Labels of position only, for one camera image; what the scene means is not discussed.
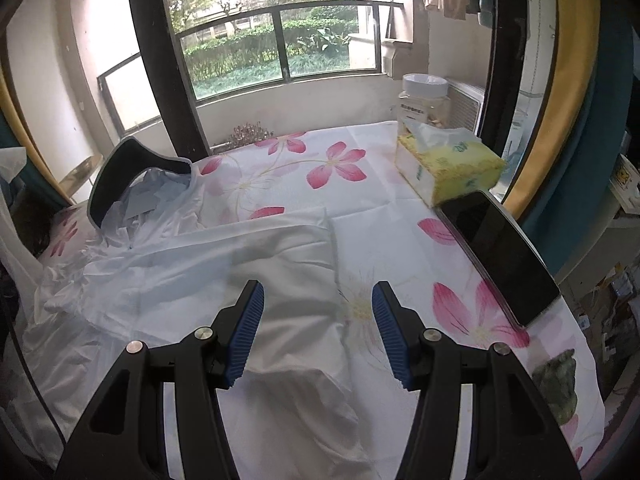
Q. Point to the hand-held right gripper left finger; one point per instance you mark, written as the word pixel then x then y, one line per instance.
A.
pixel 247 335

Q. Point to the dried flower bunch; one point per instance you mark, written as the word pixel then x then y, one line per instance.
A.
pixel 250 132

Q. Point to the floral bed sheet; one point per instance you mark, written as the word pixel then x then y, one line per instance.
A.
pixel 390 220

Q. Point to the yellow tissue box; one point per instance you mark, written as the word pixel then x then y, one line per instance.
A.
pixel 450 170

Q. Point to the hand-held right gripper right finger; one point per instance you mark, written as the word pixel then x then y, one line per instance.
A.
pixel 390 340

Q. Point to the black tablet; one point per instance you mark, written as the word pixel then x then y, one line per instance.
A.
pixel 505 260

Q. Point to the black sliding door frame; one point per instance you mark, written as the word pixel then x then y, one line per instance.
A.
pixel 155 60

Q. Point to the round wooden stool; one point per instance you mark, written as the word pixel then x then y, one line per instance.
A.
pixel 80 172

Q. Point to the teal and yellow curtain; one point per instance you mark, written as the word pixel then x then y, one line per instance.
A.
pixel 12 110
pixel 570 85

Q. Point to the white hooded jacket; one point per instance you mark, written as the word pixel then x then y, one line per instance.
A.
pixel 200 270

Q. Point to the black balcony railing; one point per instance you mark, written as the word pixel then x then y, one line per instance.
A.
pixel 277 35

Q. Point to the clear jar with white lid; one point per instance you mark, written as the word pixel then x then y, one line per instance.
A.
pixel 422 105

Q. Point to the white outdoor air conditioner unit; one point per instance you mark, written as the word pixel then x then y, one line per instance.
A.
pixel 465 105

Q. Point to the small grey-green stone figure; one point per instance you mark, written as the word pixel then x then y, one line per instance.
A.
pixel 555 385

